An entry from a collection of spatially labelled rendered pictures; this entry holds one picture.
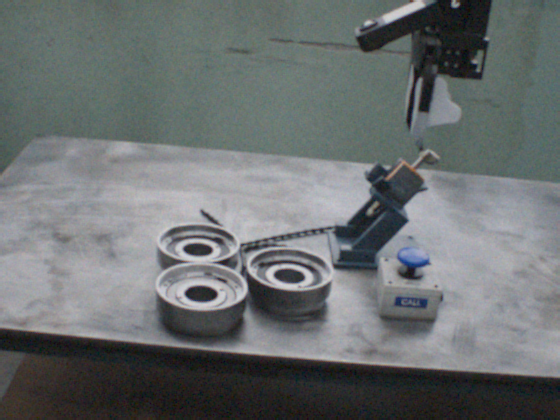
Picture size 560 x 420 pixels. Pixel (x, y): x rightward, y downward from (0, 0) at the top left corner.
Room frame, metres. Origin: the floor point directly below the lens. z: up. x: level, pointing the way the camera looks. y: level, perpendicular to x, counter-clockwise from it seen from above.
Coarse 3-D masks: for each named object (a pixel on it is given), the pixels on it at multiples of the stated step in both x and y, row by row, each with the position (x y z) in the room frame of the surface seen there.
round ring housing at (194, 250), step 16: (192, 224) 0.95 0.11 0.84; (208, 224) 0.95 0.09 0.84; (160, 240) 0.90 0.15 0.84; (192, 240) 0.92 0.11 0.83; (224, 240) 0.93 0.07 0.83; (160, 256) 0.87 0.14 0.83; (176, 256) 0.86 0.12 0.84; (192, 256) 0.88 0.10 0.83; (208, 256) 0.88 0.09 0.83; (224, 256) 0.87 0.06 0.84
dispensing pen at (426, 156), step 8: (424, 152) 1.00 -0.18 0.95; (432, 152) 1.00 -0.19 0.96; (400, 160) 1.00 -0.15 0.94; (424, 160) 0.99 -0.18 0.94; (432, 160) 1.00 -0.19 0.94; (392, 168) 1.00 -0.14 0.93; (416, 168) 0.99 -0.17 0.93; (384, 176) 1.00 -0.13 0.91; (376, 208) 0.99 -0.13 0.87; (368, 216) 0.99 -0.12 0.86; (360, 224) 0.99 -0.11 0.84; (352, 232) 0.99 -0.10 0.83
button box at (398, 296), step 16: (384, 272) 0.86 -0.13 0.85; (400, 272) 0.86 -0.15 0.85; (416, 272) 0.86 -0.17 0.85; (432, 272) 0.87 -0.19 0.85; (384, 288) 0.83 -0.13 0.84; (400, 288) 0.83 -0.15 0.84; (416, 288) 0.83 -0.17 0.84; (432, 288) 0.83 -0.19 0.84; (384, 304) 0.83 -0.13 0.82; (400, 304) 0.83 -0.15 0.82; (416, 304) 0.83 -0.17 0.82; (432, 304) 0.83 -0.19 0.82; (432, 320) 0.83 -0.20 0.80
